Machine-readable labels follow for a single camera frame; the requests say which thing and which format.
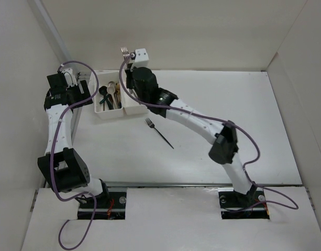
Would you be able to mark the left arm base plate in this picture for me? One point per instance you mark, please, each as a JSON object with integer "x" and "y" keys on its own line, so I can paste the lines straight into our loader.
{"x": 112, "y": 208}

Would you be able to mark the white right bin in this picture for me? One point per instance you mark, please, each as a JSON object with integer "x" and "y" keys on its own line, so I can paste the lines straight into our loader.
{"x": 130, "y": 106}

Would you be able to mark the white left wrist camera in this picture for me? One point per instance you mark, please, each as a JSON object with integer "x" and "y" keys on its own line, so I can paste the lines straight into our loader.
{"x": 69, "y": 75}

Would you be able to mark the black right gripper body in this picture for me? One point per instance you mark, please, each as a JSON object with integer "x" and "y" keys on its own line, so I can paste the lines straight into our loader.
{"x": 130, "y": 83}

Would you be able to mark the black spoon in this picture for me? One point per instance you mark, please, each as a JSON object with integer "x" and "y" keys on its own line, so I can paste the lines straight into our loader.
{"x": 103, "y": 91}

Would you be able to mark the gold spoon green handle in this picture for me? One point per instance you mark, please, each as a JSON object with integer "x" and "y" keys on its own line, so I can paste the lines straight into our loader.
{"x": 118, "y": 95}

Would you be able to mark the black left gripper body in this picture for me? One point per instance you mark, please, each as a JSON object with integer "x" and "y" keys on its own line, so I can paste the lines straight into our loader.
{"x": 76, "y": 92}

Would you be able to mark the black fork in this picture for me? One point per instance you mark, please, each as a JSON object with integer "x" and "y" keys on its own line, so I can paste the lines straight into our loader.
{"x": 152, "y": 126}

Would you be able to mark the white bin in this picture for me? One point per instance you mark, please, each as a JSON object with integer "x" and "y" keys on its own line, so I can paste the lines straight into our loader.
{"x": 130, "y": 106}
{"x": 108, "y": 101}

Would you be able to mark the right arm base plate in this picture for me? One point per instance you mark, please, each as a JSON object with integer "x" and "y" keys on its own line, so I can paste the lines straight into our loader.
{"x": 236, "y": 206}

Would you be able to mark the white left bin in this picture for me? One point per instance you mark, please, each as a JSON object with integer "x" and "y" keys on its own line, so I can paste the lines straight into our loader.
{"x": 108, "y": 101}

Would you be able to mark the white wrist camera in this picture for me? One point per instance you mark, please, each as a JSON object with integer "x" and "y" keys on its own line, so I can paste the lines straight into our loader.
{"x": 69, "y": 75}
{"x": 141, "y": 58}

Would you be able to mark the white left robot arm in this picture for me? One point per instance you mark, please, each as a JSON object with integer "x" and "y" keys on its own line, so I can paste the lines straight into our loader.
{"x": 62, "y": 167}

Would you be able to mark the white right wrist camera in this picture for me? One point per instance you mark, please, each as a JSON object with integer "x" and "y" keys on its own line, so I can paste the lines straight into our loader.
{"x": 141, "y": 58}

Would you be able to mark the silver round spoon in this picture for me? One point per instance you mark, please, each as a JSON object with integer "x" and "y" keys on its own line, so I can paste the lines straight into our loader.
{"x": 111, "y": 84}

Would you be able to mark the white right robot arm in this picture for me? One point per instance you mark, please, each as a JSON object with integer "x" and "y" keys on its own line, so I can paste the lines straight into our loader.
{"x": 142, "y": 87}

